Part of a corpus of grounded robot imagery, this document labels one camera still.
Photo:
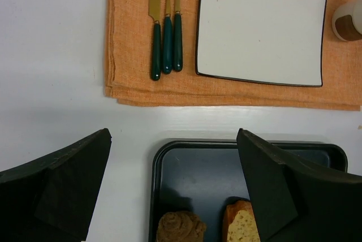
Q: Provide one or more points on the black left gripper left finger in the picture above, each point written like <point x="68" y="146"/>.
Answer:
<point x="52" y="198"/>

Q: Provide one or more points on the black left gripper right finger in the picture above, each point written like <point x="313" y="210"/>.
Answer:
<point x="294" y="199"/>

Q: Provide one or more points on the dark brown swirl bread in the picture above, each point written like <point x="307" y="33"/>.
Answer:
<point x="180" y="226"/>

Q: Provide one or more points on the sliced bread loaf piece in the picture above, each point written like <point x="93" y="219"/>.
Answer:
<point x="239" y="224"/>

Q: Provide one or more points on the black baking tray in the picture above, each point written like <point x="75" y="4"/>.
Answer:
<point x="201" y="177"/>

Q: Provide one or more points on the white square plate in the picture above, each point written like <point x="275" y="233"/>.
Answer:
<point x="261" y="41"/>

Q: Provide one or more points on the orange cloth placemat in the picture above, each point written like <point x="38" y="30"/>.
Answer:
<point x="128" y="47"/>

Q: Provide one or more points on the white and wood cup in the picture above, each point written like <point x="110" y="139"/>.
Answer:
<point x="346" y="21"/>

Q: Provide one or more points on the gold spoon green handle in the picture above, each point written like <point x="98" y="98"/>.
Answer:
<point x="167" y="40"/>

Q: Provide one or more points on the gold knife green handle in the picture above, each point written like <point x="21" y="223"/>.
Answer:
<point x="154" y="13"/>

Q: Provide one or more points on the gold fork green handle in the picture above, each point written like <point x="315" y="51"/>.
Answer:
<point x="178" y="38"/>

